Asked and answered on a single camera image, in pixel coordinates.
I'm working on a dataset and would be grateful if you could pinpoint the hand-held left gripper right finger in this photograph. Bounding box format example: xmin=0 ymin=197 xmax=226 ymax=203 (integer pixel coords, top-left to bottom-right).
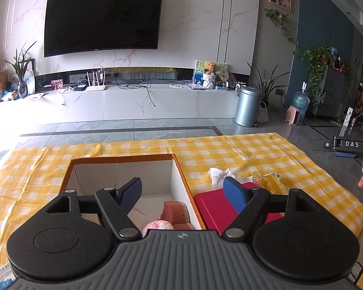
xmin=221 ymin=177 xmax=319 ymax=242

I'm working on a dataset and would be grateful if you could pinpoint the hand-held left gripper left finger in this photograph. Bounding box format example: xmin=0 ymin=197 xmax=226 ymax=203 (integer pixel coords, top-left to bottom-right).
xmin=44 ymin=177 xmax=143 ymax=242

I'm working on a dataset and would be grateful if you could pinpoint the white cardboard box orange rim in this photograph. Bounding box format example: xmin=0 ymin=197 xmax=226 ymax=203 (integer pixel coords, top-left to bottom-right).
xmin=58 ymin=153 xmax=208 ymax=233

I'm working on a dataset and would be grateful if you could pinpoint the pink plush toy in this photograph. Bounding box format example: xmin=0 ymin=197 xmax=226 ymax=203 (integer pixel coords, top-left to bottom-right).
xmin=143 ymin=220 xmax=174 ymax=238

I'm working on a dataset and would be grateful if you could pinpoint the brown sponge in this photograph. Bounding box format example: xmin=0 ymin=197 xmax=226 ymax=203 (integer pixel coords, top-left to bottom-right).
xmin=160 ymin=201 xmax=197 ymax=231

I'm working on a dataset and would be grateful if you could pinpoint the crumpled white tissue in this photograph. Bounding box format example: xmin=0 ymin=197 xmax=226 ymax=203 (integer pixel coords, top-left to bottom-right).
xmin=208 ymin=167 xmax=239 ymax=187

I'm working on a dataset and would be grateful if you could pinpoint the narrow white package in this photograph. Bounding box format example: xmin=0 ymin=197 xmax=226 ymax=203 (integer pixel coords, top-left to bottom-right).
xmin=339 ymin=107 xmax=354 ymax=138

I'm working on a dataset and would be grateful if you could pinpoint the red box lid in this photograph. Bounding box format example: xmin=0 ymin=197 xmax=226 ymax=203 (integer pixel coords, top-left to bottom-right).
xmin=194 ymin=182 xmax=284 ymax=231

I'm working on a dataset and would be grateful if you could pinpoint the yellow checkered tablecloth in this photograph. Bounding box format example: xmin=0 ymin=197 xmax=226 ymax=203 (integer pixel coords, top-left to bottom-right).
xmin=0 ymin=131 xmax=363 ymax=278

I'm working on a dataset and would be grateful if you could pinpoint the torn cardboard packet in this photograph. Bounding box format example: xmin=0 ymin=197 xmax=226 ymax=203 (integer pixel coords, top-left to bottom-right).
xmin=253 ymin=172 xmax=290 ymax=195

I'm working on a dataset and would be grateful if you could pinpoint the grey metal cabinet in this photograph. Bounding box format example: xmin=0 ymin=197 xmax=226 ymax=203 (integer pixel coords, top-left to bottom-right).
xmin=316 ymin=65 xmax=354 ymax=118

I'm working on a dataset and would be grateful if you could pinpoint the pink space heater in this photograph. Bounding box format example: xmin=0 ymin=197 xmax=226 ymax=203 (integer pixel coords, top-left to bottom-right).
xmin=286 ymin=105 xmax=302 ymax=125

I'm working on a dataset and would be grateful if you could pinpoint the blue water jug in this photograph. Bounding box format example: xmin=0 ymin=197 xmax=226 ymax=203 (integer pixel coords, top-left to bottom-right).
xmin=291 ymin=81 xmax=310 ymax=120

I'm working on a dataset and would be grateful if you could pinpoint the woven basket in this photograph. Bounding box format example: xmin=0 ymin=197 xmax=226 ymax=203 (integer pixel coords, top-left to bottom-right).
xmin=257 ymin=101 xmax=270 ymax=124

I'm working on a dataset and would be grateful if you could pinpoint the silver trash can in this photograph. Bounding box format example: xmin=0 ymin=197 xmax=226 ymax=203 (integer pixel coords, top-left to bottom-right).
xmin=234 ymin=87 xmax=263 ymax=127

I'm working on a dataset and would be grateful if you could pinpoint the leafy potted plant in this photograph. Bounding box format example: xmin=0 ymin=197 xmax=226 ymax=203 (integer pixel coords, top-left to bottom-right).
xmin=293 ymin=46 xmax=333 ymax=107

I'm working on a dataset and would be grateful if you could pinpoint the white marble television console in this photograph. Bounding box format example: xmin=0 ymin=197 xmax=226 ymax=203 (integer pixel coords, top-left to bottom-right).
xmin=0 ymin=83 xmax=245 ymax=128

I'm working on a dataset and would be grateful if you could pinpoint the snake plant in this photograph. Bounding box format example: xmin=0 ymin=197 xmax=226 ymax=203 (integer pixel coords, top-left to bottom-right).
xmin=246 ymin=61 xmax=291 ymax=109

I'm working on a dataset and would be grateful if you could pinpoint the white router with antennas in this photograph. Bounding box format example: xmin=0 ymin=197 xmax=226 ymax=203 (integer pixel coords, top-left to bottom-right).
xmin=85 ymin=69 xmax=107 ymax=92

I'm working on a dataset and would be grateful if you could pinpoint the brown teddy bear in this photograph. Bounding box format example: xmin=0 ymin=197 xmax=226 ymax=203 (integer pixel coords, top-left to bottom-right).
xmin=202 ymin=62 xmax=217 ymax=90

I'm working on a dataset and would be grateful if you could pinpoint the green blue painting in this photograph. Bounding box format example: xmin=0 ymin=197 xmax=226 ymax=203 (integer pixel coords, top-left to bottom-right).
xmin=194 ymin=60 xmax=229 ymax=87

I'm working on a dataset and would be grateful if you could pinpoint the hanging vine plant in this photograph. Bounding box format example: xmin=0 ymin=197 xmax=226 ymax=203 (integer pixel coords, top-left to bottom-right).
xmin=265 ymin=8 xmax=300 ymax=47

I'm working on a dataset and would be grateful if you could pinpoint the green plant in glass vase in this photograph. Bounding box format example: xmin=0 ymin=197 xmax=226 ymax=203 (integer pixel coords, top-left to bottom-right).
xmin=4 ymin=41 xmax=38 ymax=99

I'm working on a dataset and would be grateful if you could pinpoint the blue white packet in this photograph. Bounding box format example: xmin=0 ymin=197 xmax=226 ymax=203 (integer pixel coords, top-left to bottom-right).
xmin=0 ymin=261 xmax=15 ymax=290

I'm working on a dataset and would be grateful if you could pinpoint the blue plastic bag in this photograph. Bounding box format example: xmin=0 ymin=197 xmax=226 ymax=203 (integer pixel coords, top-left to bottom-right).
xmin=0 ymin=90 xmax=19 ymax=102

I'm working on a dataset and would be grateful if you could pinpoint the black flat television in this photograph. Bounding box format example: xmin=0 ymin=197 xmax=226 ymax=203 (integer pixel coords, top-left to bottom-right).
xmin=44 ymin=0 xmax=164 ymax=58

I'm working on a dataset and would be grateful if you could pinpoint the black power cable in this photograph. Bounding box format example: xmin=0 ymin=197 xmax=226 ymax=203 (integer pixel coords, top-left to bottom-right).
xmin=117 ymin=79 xmax=157 ymax=108

